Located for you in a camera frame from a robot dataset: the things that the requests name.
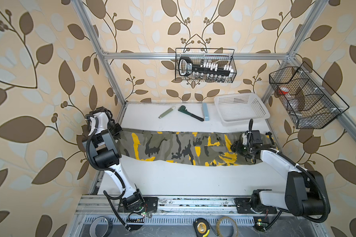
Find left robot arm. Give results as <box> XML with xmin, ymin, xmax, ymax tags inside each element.
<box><xmin>83</xmin><ymin>107</ymin><xmax>147</xmax><ymax>212</ymax></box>

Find light blue sanding block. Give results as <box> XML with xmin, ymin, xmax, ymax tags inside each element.
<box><xmin>202</xmin><ymin>103</ymin><xmax>210</xmax><ymax>121</ymax></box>

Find aluminium frame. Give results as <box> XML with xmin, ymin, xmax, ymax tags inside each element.
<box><xmin>80</xmin><ymin>1</ymin><xmax>356</xmax><ymax>197</ymax></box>

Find grey tape roll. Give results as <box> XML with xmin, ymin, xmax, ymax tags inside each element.
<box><xmin>89</xmin><ymin>216</ymin><xmax>113</xmax><ymax>237</ymax></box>

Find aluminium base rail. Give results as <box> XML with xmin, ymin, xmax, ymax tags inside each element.
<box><xmin>76</xmin><ymin>195</ymin><xmax>277</xmax><ymax>216</ymax></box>

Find black wire basket centre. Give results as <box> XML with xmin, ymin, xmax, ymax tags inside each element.
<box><xmin>175</xmin><ymin>47</ymin><xmax>237</xmax><ymax>84</ymax></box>

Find camouflage trousers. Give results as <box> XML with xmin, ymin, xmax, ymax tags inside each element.
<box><xmin>117</xmin><ymin>129</ymin><xmax>261</xmax><ymax>166</ymax></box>

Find yellow tape measure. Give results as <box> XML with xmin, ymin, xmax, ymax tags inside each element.
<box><xmin>193</xmin><ymin>218</ymin><xmax>210</xmax><ymax>237</ymax></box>

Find black wire basket right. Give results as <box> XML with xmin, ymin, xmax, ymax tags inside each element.
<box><xmin>269</xmin><ymin>62</ymin><xmax>350</xmax><ymax>129</ymax></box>

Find white plastic basket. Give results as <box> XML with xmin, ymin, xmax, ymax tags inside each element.
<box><xmin>214</xmin><ymin>93</ymin><xmax>270</xmax><ymax>126</ymax></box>

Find black socket set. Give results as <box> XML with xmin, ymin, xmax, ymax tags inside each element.
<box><xmin>178</xmin><ymin>56</ymin><xmax>231</xmax><ymax>77</ymax></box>

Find pale green utility knife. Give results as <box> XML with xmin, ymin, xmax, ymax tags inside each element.
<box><xmin>158</xmin><ymin>106</ymin><xmax>176</xmax><ymax>119</ymax></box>

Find black wire basket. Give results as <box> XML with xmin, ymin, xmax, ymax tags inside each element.
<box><xmin>175</xmin><ymin>47</ymin><xmax>237</xmax><ymax>84</ymax></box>
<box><xmin>269</xmin><ymin>62</ymin><xmax>350</xmax><ymax>129</ymax></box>

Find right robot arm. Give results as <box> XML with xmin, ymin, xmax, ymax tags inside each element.
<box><xmin>231</xmin><ymin>119</ymin><xmax>331</xmax><ymax>223</ymax></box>

